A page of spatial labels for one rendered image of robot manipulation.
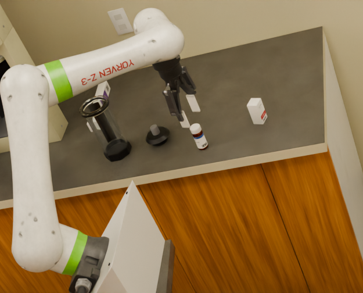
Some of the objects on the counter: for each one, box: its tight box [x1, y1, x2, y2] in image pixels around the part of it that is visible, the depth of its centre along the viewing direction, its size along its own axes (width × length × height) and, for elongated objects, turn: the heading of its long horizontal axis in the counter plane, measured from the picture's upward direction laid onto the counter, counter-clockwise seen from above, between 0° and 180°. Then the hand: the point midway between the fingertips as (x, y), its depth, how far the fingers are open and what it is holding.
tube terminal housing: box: [0, 0, 69, 155], centre depth 277 cm, size 25×32×77 cm
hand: (189, 113), depth 241 cm, fingers open, 7 cm apart
